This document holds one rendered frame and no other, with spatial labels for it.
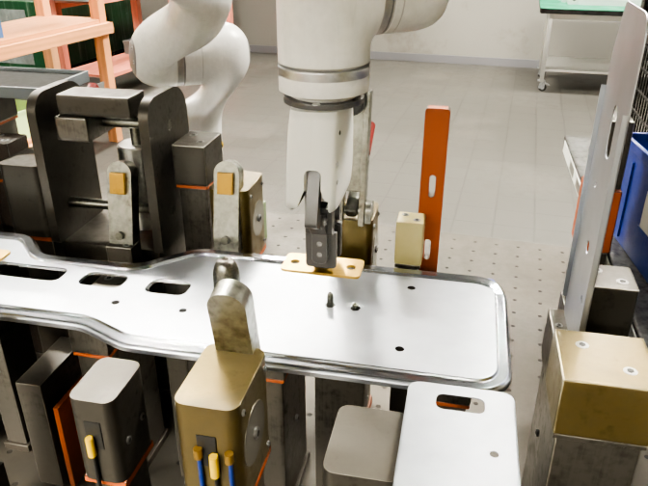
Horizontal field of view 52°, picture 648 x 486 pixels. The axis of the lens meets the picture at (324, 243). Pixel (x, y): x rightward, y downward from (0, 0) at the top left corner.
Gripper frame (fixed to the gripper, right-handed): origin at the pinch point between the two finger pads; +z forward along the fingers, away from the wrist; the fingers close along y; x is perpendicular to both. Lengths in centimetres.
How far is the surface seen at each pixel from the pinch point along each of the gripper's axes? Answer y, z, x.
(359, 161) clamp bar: -19.6, -2.1, 0.4
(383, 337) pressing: 0.7, 10.4, 6.7
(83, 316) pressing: 3.4, 10.6, -27.4
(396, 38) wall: -667, 89, -64
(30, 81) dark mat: -38, -5, -58
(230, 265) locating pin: -4.0, 6.2, -12.0
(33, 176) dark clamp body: -20, 4, -48
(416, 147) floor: -373, 111, -16
